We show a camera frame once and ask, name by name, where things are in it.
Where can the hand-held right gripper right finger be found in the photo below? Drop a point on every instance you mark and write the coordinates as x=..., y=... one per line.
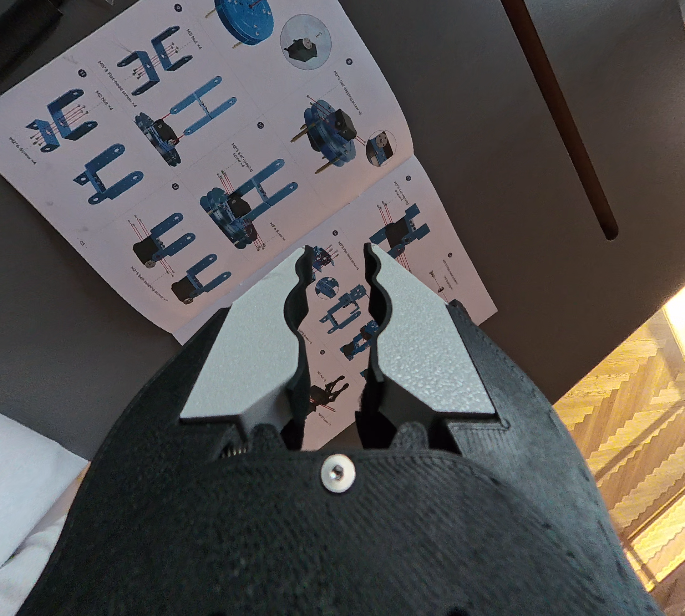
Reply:
x=433, y=359

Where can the dark grey desk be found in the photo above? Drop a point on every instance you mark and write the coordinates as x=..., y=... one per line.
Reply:
x=455, y=65

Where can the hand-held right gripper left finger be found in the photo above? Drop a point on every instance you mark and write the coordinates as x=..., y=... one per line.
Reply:
x=241, y=364

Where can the black screwdriver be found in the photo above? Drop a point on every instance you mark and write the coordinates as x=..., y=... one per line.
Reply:
x=27, y=22

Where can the printed instruction booklet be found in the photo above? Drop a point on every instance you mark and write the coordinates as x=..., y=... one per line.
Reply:
x=278, y=91

